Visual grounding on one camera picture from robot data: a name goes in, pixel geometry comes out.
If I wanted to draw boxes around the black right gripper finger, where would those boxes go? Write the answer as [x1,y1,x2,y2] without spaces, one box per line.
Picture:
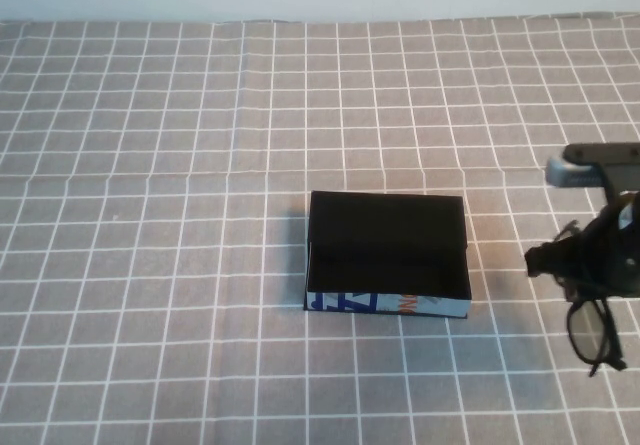
[524,244,584,289]
[547,228,589,260]

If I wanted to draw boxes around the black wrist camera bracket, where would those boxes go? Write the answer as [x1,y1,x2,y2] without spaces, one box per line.
[559,141,640,206]

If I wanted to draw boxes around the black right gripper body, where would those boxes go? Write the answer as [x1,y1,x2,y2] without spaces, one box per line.
[579,198,640,300]

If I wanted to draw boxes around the grey white checked tablecloth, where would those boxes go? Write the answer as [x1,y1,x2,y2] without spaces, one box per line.
[0,11,640,445]

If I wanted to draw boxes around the black glasses case printed side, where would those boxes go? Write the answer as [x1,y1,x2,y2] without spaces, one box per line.
[302,189,474,321]

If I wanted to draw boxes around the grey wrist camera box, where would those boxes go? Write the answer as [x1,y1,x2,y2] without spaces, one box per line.
[544,157,610,189]

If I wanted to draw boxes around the black framed glasses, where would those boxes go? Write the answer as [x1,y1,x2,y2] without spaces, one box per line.
[553,218,629,379]

